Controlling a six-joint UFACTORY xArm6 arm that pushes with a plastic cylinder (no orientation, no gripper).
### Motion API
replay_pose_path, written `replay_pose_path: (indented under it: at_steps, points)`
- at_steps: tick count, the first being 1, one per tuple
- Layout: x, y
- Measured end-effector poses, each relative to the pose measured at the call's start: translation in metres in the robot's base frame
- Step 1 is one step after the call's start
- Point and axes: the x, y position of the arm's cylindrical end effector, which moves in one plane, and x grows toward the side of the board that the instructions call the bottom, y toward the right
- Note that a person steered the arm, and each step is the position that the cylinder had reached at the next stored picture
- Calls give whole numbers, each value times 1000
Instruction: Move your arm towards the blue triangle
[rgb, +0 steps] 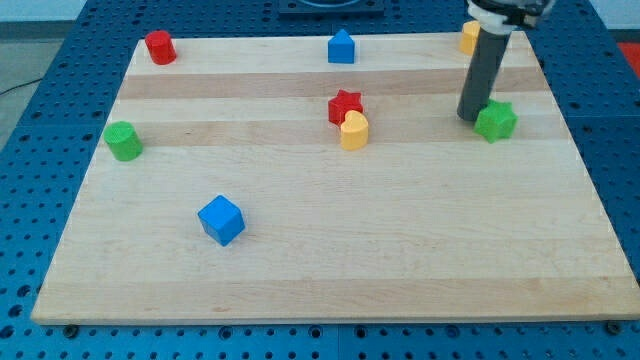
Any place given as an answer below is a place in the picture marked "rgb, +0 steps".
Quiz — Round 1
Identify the green star block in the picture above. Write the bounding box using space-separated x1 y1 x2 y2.
474 99 518 143

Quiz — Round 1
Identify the black cable on floor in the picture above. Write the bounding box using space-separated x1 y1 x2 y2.
0 77 44 97

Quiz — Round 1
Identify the blue triangle block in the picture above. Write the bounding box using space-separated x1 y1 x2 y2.
327 29 355 64

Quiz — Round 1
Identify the red cylinder block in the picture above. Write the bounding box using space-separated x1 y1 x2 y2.
144 30 177 65

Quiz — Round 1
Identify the yellow block behind tool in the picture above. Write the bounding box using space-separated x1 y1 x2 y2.
459 20 480 56

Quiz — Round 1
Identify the green cylinder block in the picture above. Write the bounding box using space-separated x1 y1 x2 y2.
103 121 143 162

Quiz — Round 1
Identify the red star block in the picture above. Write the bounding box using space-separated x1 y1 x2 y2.
328 89 364 126

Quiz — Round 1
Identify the wooden board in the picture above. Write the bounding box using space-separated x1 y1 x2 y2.
32 31 639 325

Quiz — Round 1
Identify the yellow heart block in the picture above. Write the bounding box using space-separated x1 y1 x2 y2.
340 110 369 151

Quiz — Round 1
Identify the blue cube block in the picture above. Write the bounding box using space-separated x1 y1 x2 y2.
197 195 245 247

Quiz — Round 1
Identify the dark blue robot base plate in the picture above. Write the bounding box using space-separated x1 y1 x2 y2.
276 0 385 16

